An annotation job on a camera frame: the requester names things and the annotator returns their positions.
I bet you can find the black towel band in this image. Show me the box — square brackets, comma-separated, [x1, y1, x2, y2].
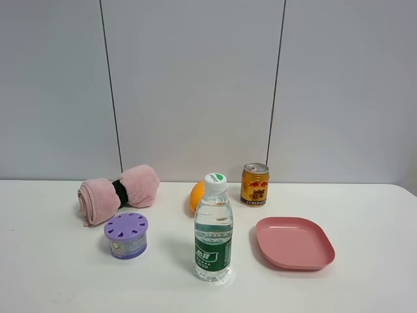
[112, 180, 128, 208]

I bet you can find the pink plastic plate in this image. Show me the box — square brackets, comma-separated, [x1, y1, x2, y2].
[255, 216, 336, 271]

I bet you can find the purple air freshener jar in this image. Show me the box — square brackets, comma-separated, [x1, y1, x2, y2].
[104, 213, 149, 260]

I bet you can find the gold energy drink can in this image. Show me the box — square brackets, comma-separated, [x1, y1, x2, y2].
[240, 163, 270, 207]

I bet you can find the pink rolled towel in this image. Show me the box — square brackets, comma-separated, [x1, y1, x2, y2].
[78, 164, 160, 227]

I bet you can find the clear water bottle green label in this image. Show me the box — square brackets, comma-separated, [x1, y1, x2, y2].
[194, 173, 233, 282]

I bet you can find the orange fruit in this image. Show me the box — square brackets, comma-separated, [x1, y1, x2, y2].
[189, 181, 204, 213]

